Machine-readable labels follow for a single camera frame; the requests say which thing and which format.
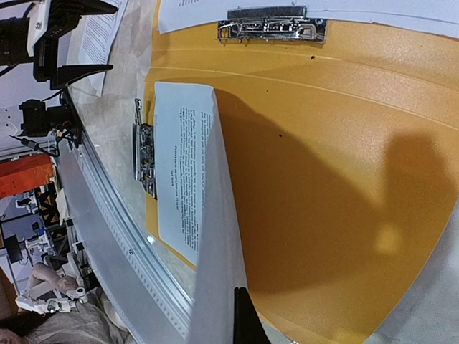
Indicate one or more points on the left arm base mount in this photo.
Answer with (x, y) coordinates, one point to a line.
(38, 119)

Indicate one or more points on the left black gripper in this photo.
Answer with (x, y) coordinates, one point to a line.
(64, 16)

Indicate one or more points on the aluminium front rail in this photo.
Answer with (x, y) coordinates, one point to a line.
(148, 299)

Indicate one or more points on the chrome side folder clip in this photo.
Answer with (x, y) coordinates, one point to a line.
(143, 152)

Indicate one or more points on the stack of printed papers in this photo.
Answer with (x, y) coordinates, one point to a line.
(91, 42)

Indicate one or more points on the orange file folder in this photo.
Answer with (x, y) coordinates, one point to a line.
(343, 158)

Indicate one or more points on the person in grey shirt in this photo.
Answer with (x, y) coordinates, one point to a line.
(95, 321)

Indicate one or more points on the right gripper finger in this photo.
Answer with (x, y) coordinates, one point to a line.
(247, 327)

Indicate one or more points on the printed paper sheet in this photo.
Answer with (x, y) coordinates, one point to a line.
(197, 216)
(434, 17)

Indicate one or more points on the chrome folder spring clip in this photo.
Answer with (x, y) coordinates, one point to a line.
(272, 23)

